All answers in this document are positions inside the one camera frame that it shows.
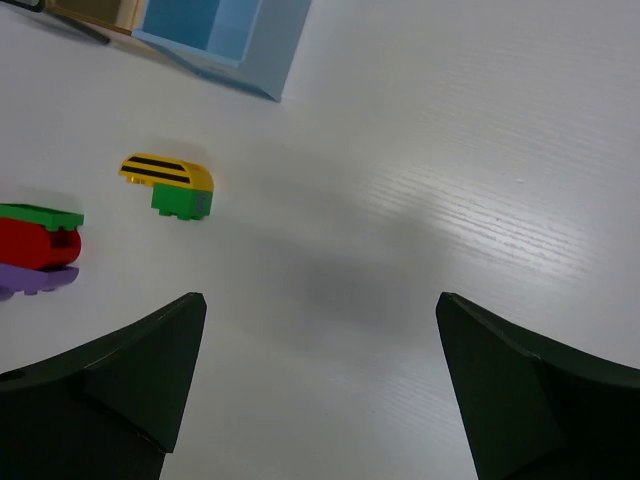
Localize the yellow striped curved lego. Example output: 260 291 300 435
118 153 214 192

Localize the red rounded lego brick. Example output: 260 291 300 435
1 218 82 270

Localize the purple rounded lego plate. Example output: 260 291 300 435
1 264 79 301

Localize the green lego brick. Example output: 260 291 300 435
151 184 213 221

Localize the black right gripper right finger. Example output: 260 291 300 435
436 292 639 479

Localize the amber transparent container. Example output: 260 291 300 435
46 0 146 36

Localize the green lego plate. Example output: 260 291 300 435
1 203 84 232

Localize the blue container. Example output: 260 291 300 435
132 0 311 102

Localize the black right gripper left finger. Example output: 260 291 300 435
1 293 207 479

